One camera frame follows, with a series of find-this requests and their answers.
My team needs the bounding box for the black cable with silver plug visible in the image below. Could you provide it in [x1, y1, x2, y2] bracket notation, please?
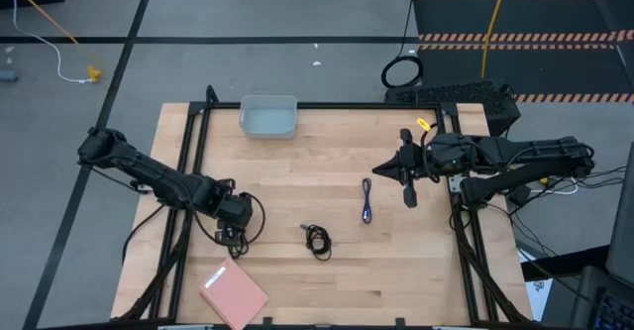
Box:
[299, 223, 333, 262]

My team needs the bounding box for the black perforated computer case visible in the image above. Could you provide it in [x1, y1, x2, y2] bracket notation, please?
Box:
[384, 80, 522, 138]

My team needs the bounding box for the yellow cable with yellow plug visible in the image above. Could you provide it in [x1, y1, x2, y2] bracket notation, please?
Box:
[0, 0, 104, 84]

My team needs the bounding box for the pink notebook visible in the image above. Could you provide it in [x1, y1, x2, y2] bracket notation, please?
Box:
[198, 256, 270, 330]

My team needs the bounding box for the black side desk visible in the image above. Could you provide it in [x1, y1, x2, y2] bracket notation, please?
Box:
[519, 244, 610, 281]

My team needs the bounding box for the black mat with hazard stripes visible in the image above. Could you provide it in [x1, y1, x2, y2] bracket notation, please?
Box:
[413, 0, 634, 104]

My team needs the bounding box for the black aluminium table frame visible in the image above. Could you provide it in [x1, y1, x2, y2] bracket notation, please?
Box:
[118, 84, 534, 330]

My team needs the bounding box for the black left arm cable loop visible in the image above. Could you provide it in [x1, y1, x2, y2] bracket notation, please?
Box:
[190, 190, 267, 247]

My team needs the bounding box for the grey plastic bin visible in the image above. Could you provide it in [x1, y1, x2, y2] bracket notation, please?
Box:
[239, 94, 299, 141]

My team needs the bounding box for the white floor cable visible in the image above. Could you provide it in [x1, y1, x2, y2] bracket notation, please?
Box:
[7, 0, 93, 84]

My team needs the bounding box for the blue USB-C cable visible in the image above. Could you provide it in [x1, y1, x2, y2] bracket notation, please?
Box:
[361, 176, 373, 225]

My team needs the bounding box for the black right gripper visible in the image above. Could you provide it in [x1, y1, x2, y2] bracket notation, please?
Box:
[371, 128, 433, 209]

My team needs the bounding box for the short white cable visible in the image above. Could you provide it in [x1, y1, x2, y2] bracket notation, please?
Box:
[532, 176, 580, 196]

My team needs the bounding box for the black hanging cable with coil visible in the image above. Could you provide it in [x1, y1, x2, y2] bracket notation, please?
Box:
[379, 0, 425, 89]

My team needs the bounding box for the black power adapter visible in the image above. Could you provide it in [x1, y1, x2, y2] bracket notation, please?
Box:
[507, 184, 534, 207]

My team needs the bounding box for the black laptop keyboard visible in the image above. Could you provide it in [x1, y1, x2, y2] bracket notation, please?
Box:
[569, 265, 634, 330]

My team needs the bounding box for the dark computer monitor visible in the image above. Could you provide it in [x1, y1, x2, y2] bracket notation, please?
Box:
[604, 141, 634, 287]

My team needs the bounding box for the yellow hanging cable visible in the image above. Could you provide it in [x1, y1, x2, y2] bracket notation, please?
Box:
[479, 0, 514, 79]

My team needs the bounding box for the white paper sheet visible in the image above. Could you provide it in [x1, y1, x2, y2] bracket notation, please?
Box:
[517, 248, 554, 321]

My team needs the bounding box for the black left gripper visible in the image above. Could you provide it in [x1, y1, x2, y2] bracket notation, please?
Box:
[215, 192, 255, 246]

